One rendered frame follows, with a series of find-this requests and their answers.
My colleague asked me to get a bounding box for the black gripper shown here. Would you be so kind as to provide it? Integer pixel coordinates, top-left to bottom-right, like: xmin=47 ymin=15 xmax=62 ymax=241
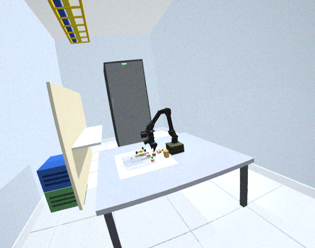
xmin=148 ymin=136 xmax=157 ymax=152

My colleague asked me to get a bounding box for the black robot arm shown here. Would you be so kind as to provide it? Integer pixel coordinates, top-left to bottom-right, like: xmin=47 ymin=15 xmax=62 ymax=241
xmin=141 ymin=107 xmax=179 ymax=145

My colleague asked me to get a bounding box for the orange flat block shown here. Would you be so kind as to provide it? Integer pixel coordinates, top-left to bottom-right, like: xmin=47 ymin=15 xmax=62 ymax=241
xmin=163 ymin=150 xmax=170 ymax=159

